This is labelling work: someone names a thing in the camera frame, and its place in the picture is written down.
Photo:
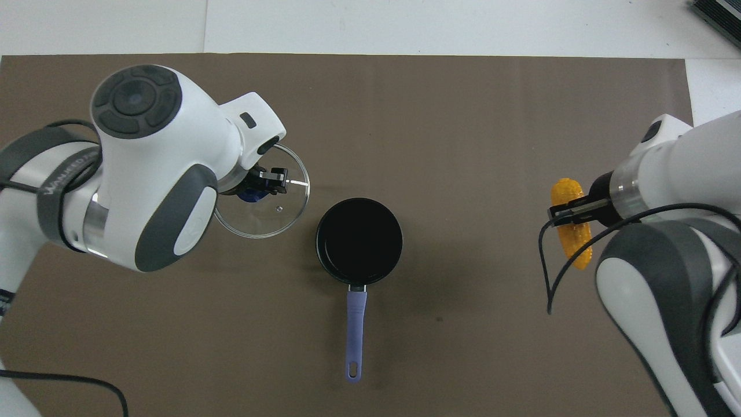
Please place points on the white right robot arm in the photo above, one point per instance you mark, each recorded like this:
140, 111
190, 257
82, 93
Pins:
694, 168

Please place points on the glass lid purple knob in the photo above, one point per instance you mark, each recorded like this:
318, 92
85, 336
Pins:
278, 220

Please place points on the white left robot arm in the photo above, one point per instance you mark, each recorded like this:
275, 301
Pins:
156, 150

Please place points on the yellow corn cob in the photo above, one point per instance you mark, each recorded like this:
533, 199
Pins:
576, 246

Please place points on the dark grey ribbed device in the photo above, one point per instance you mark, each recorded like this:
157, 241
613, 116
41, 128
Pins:
723, 11

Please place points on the brown table mat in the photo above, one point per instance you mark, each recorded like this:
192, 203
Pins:
434, 127

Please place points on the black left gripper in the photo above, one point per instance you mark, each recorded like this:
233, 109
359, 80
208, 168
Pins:
256, 178

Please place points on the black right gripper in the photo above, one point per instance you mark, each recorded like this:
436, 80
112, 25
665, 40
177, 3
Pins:
603, 200

